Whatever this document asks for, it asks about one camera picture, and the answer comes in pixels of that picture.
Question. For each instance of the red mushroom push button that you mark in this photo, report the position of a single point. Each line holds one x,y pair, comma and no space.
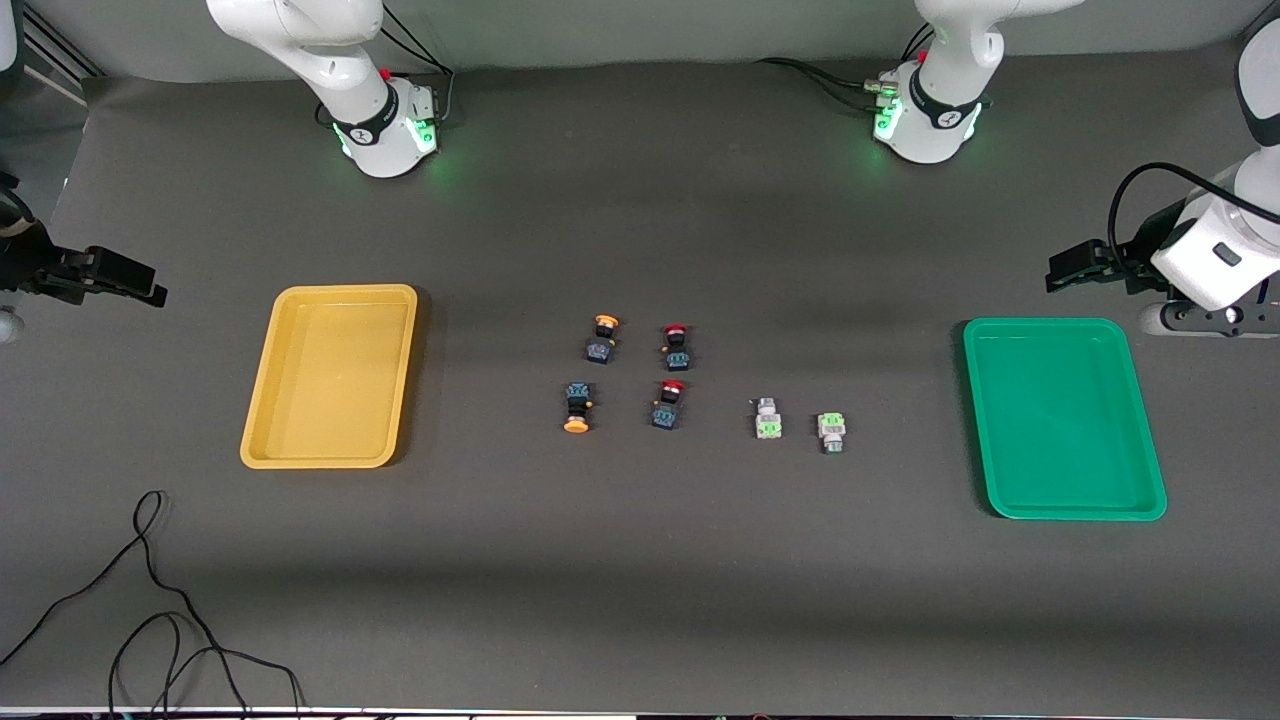
667,412
678,355

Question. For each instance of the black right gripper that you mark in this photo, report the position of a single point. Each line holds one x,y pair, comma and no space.
28,266

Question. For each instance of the green plastic tray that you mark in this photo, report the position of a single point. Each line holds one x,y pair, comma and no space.
1060,420

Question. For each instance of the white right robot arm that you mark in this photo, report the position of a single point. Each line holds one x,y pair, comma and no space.
375,120

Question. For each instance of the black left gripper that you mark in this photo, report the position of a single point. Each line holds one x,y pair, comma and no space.
1137,262

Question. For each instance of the yellow mushroom push button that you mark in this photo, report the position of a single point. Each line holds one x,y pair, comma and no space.
600,348
578,398

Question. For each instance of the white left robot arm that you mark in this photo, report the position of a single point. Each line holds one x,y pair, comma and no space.
935,115

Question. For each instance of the yellow plastic tray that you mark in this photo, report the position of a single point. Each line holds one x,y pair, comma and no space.
330,380

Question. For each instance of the green white push button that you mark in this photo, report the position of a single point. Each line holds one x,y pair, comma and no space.
831,428
767,428

